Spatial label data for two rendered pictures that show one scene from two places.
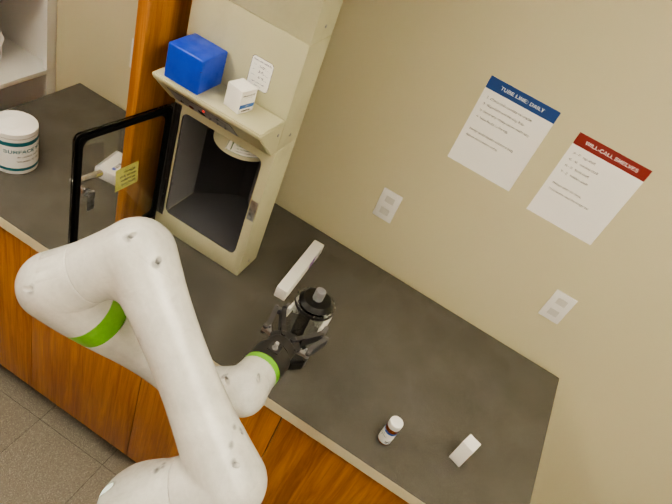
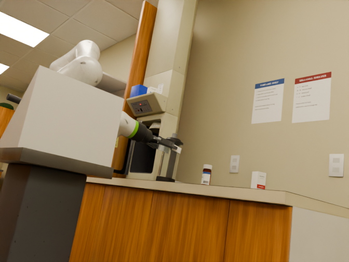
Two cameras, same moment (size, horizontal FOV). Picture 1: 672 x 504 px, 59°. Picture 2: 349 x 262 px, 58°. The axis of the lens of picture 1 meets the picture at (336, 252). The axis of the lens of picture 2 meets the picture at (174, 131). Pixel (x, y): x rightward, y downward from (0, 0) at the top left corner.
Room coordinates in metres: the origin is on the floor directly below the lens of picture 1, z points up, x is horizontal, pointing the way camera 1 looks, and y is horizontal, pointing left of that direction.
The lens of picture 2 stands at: (-0.19, -1.04, 0.85)
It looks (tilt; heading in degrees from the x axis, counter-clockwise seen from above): 13 degrees up; 39
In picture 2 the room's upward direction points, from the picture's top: 9 degrees clockwise
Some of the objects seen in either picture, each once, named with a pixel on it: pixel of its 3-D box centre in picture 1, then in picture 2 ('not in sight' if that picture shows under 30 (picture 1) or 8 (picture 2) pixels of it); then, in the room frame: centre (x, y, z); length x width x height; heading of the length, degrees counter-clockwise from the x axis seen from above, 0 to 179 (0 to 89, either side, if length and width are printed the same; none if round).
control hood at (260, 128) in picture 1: (215, 113); (145, 105); (1.25, 0.41, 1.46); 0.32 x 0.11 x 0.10; 79
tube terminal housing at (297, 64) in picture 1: (244, 133); (162, 131); (1.43, 0.38, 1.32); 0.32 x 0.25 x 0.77; 79
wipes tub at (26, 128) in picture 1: (14, 142); not in sight; (1.33, 1.03, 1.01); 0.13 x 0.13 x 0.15
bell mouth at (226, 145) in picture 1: (246, 134); (161, 127); (1.40, 0.36, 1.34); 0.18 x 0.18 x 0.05
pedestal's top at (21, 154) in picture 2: not in sight; (49, 163); (0.42, -0.01, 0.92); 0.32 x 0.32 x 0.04; 84
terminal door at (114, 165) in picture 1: (120, 180); (109, 141); (1.18, 0.60, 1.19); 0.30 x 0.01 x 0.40; 161
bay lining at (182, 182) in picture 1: (234, 170); (159, 149); (1.43, 0.38, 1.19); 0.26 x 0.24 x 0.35; 79
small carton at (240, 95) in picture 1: (240, 96); (151, 92); (1.24, 0.36, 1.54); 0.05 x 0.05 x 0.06; 67
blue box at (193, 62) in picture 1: (195, 63); (140, 93); (1.27, 0.49, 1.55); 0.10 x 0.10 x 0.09; 79
